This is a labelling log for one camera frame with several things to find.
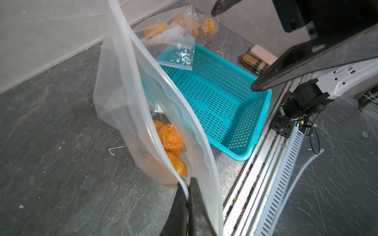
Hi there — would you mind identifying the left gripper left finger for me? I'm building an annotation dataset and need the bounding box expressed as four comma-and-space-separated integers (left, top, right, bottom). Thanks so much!
160, 184, 188, 236

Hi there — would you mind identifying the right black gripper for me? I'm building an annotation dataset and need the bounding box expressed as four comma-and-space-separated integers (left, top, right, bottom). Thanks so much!
251, 0, 378, 91

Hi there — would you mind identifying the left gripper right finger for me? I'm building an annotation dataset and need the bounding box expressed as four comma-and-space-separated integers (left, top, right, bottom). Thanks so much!
188, 177, 217, 236

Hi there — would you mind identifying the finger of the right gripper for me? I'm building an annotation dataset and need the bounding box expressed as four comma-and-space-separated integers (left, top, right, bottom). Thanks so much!
211, 0, 242, 17

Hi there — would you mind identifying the clear plastic bag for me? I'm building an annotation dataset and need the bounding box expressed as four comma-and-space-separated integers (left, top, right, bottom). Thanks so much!
93, 1, 223, 236
133, 5, 219, 70

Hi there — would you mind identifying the checkered beige cloth item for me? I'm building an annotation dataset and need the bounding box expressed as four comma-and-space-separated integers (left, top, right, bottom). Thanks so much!
241, 45, 278, 75

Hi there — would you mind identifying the teal plastic basket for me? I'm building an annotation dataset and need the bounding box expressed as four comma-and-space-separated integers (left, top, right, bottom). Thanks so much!
161, 44, 272, 161

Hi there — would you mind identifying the metal base rail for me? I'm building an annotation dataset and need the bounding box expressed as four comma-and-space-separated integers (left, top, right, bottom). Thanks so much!
223, 76, 309, 236

